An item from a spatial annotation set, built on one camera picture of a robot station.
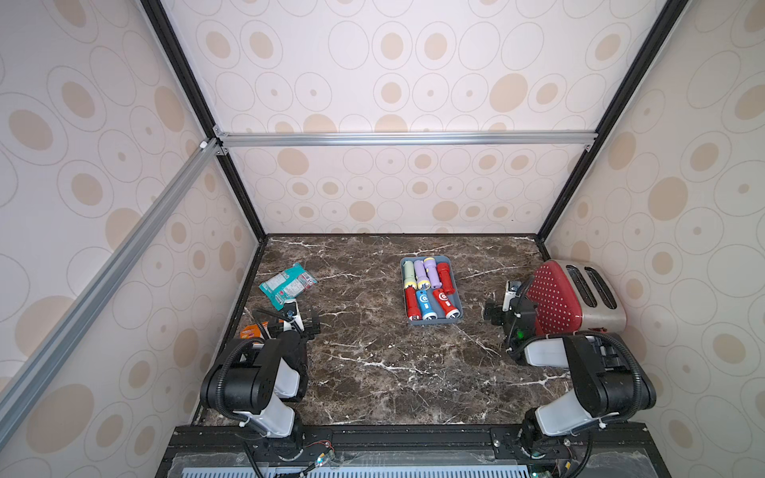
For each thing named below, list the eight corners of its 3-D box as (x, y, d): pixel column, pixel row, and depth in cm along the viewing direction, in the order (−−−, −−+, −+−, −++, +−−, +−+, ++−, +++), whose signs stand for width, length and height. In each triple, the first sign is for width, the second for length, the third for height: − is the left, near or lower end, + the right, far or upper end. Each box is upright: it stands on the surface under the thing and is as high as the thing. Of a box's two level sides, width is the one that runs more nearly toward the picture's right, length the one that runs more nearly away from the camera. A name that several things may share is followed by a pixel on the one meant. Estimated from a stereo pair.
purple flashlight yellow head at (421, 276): (419, 291, 105) (419, 286, 102) (411, 266, 112) (412, 260, 110) (430, 289, 105) (430, 284, 103) (422, 264, 113) (422, 259, 110)
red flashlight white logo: (409, 321, 97) (410, 316, 95) (403, 290, 105) (403, 285, 103) (421, 319, 98) (422, 315, 95) (414, 289, 105) (414, 284, 103)
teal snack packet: (261, 290, 106) (257, 284, 103) (299, 266, 113) (297, 259, 110) (278, 311, 100) (275, 305, 98) (317, 283, 108) (315, 277, 105)
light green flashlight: (404, 288, 106) (405, 283, 104) (402, 265, 113) (402, 260, 110) (415, 288, 106) (416, 282, 104) (412, 265, 113) (413, 260, 111)
